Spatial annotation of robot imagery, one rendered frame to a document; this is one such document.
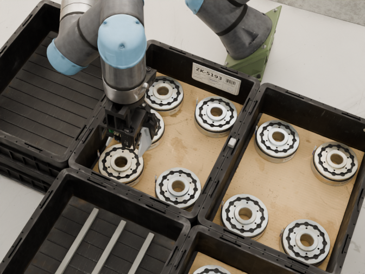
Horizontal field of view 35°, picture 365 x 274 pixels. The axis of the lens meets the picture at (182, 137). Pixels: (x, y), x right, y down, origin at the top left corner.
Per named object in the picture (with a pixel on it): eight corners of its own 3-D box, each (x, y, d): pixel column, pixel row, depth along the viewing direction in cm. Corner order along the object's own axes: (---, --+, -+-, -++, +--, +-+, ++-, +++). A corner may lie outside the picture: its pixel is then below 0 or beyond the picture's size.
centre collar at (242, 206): (239, 200, 128) (239, 199, 127) (259, 210, 127) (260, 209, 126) (230, 218, 125) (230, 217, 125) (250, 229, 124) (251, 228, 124)
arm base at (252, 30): (240, 27, 174) (218, 5, 169) (278, 10, 162) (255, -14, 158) (225, 66, 167) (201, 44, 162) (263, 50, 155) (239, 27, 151)
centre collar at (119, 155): (115, 150, 133) (115, 149, 133) (135, 157, 133) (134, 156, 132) (106, 168, 131) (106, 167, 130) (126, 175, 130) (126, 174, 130)
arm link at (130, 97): (113, 51, 103) (156, 65, 101) (114, 68, 107) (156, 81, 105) (94, 83, 99) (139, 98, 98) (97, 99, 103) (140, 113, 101)
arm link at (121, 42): (145, 7, 94) (147, 48, 89) (146, 52, 103) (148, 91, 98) (96, 8, 93) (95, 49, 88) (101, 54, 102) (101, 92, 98)
